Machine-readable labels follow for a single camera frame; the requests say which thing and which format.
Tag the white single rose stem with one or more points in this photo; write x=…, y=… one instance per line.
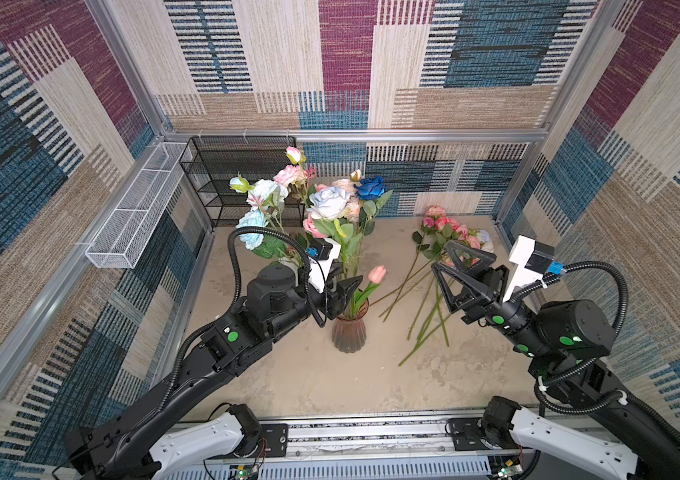
x=327, y=209

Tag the white wire mesh basket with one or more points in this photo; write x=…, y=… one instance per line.
x=122, y=239

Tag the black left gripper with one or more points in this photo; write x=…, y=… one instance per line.
x=337, y=301

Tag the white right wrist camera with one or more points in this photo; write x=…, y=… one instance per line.
x=530, y=260

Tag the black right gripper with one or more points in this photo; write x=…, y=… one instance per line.
x=472, y=293

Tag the white blue rose spray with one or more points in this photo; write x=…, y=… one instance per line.
x=267, y=201

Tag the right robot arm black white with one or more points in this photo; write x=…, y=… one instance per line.
x=590, y=419

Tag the pink tulip stem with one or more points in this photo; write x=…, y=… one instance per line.
x=375, y=278

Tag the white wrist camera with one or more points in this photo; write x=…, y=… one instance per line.
x=322, y=253
x=530, y=260

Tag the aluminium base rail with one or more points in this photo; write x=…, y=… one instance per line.
x=388, y=441

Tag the pink rose stem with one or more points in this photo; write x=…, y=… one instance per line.
x=310, y=227

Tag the pink ribbed glass vase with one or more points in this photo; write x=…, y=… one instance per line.
x=349, y=333

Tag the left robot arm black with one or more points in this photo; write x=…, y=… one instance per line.
x=142, y=442

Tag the cream white rose stem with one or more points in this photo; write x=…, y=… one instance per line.
x=353, y=210

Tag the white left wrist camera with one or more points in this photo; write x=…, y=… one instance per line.
x=322, y=253

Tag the black wire mesh shelf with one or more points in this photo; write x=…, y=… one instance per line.
x=210, y=162

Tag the blue rose stem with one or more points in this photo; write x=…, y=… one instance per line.
x=372, y=194

